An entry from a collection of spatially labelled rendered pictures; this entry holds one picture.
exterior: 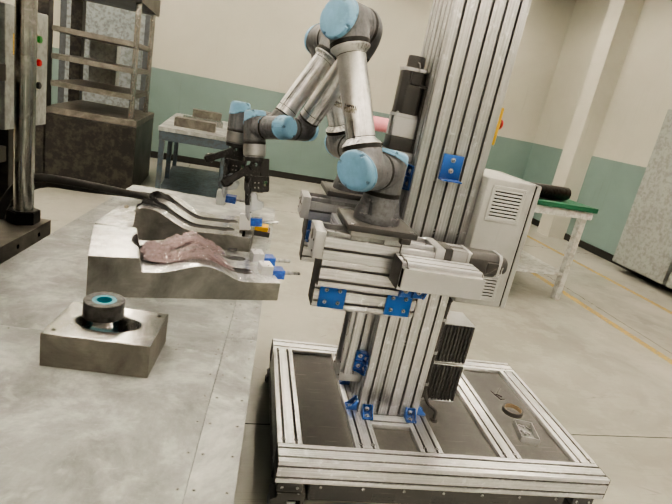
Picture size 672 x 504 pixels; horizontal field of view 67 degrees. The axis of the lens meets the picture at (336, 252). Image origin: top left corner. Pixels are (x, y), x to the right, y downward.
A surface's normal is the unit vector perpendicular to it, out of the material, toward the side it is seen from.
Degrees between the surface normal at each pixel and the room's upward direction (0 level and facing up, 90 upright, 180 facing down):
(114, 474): 0
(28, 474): 0
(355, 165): 97
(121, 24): 90
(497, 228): 90
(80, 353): 90
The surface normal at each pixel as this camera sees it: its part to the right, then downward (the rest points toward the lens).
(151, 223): 0.08, 0.31
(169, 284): 0.36, 0.34
